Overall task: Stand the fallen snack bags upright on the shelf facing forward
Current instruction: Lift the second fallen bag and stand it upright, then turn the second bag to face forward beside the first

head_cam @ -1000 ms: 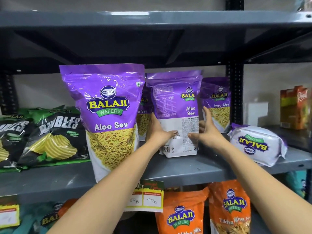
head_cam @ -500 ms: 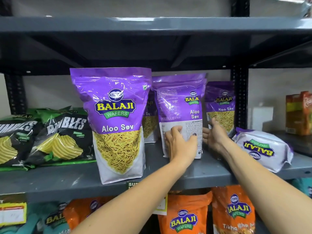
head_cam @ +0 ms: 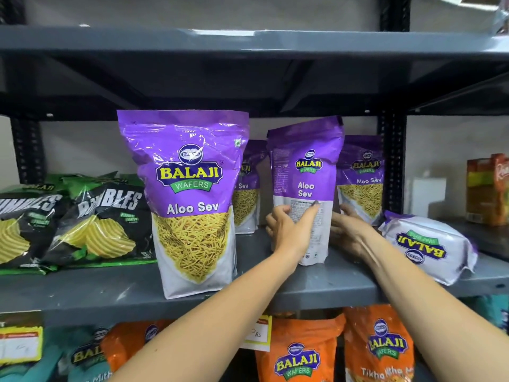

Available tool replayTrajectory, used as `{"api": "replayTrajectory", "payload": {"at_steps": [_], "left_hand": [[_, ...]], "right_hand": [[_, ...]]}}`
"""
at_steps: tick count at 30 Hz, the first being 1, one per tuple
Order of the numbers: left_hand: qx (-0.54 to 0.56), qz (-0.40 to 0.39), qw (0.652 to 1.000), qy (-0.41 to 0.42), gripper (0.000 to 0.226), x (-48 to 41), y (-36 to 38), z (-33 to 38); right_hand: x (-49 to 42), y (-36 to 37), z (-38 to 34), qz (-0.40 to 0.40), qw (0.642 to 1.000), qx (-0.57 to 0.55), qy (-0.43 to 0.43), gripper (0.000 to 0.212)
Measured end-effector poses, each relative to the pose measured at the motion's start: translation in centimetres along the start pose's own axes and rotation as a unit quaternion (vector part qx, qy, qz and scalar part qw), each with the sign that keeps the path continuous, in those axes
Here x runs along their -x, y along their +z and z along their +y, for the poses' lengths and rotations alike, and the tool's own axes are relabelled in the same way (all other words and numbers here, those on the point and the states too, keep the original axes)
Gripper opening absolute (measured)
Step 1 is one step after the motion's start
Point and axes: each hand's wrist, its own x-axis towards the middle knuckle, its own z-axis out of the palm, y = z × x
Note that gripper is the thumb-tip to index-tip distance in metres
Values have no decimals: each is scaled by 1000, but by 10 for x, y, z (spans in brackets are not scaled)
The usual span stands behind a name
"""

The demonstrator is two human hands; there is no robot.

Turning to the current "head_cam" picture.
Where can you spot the person's right hand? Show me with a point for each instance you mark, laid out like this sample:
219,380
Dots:
354,232

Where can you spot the person's left hand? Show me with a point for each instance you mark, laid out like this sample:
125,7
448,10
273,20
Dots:
288,234

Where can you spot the person's right fingers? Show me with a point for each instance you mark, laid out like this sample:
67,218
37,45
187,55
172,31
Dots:
344,218

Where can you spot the person's left thumb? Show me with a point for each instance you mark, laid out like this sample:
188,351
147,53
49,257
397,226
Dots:
308,216

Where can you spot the person's left forearm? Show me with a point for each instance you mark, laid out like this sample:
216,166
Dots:
206,326

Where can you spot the person's right forearm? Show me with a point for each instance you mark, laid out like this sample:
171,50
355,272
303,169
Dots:
433,314

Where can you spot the white box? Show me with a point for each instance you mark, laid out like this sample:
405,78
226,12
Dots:
429,196

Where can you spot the purple white snack pouch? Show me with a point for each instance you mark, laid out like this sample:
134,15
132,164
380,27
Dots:
429,246

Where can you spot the yellow white price tag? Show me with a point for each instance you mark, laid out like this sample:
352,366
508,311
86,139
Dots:
20,344
258,334

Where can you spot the orange snack pouch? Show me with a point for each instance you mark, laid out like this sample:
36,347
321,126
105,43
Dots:
298,350
127,342
377,346

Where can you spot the large purple snack pouch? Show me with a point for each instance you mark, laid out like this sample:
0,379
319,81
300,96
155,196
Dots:
187,163

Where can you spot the orange juice carton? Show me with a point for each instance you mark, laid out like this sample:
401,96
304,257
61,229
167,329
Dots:
487,190

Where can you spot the teal snack pouch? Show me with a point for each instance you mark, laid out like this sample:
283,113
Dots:
495,314
85,362

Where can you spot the grey metal shelving rack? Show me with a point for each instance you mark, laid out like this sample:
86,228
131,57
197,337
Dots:
254,45

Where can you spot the black green chips bag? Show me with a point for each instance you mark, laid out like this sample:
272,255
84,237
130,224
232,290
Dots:
24,230
103,226

